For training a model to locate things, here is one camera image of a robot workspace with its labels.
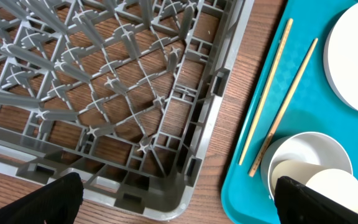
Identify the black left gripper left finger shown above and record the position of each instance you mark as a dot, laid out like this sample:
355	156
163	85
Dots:
56	202

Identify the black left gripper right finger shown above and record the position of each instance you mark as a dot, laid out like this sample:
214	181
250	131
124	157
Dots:
298	204

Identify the white paper cup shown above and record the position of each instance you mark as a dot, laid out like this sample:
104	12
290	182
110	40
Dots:
334	181

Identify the grey bowl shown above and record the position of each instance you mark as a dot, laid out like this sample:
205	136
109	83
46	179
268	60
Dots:
310	147

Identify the right wooden chopstick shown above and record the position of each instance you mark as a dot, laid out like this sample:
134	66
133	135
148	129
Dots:
283	108

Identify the wooden chopstick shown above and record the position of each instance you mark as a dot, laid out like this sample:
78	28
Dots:
266	89
283	108

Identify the teal plastic tray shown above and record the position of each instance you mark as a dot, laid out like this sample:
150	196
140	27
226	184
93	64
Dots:
314	107

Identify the grey plastic dish rack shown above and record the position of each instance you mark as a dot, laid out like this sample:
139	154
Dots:
124	93

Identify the large white plate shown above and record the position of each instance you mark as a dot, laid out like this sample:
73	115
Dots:
340	57

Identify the left wooden chopstick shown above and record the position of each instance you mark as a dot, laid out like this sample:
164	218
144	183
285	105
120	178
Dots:
266	89

